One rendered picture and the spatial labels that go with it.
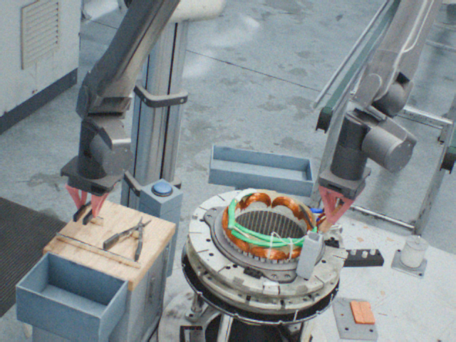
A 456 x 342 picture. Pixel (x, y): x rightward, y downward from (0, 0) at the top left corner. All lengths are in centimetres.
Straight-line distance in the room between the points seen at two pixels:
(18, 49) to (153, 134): 200
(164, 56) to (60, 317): 66
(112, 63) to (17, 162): 242
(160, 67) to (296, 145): 236
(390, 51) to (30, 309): 77
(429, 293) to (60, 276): 98
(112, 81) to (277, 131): 292
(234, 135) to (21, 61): 119
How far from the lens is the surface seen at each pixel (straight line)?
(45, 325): 135
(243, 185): 169
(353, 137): 118
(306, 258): 133
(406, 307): 187
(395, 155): 113
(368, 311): 178
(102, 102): 123
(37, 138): 374
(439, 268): 204
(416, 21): 120
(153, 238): 143
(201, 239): 140
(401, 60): 118
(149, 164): 179
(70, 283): 141
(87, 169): 130
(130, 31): 111
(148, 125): 173
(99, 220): 145
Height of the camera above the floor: 197
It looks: 33 degrees down
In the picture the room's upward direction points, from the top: 10 degrees clockwise
